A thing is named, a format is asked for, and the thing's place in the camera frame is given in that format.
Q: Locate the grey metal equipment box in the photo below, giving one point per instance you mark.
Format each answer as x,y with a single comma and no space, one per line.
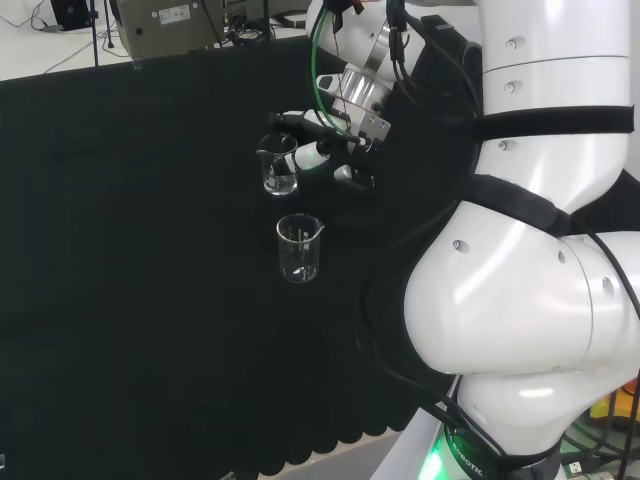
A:
170,22

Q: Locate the yellow stop button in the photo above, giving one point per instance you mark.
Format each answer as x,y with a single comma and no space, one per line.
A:
620,407

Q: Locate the thin black tripod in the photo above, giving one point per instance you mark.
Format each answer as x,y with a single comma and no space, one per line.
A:
95,40

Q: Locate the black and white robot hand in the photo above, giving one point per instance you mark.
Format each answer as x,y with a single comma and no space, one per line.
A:
362,127

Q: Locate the black stand pole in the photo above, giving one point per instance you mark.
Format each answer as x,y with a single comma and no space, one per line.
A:
269,20

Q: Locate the black bench cloth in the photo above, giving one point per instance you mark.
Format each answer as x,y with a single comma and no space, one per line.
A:
150,250

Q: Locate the clear glass beaker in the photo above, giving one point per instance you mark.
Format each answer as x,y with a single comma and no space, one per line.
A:
272,167
299,250

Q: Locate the small black device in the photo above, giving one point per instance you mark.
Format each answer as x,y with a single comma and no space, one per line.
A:
70,12

